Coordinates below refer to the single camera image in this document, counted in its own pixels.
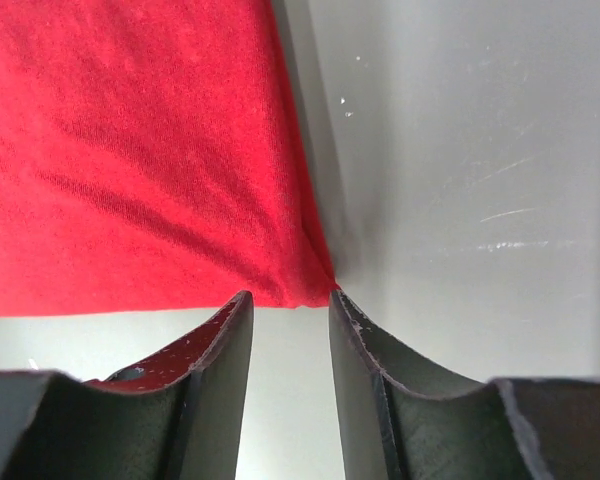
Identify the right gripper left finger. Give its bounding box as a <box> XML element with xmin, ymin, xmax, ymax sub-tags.
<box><xmin>0</xmin><ymin>291</ymin><xmax>254</xmax><ymax>479</ymax></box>

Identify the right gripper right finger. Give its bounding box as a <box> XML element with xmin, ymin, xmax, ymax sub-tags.
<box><xmin>329</xmin><ymin>290</ymin><xmax>600</xmax><ymax>479</ymax></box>

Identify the red t shirt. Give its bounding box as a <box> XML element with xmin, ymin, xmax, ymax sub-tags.
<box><xmin>0</xmin><ymin>1</ymin><xmax>336</xmax><ymax>317</ymax></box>

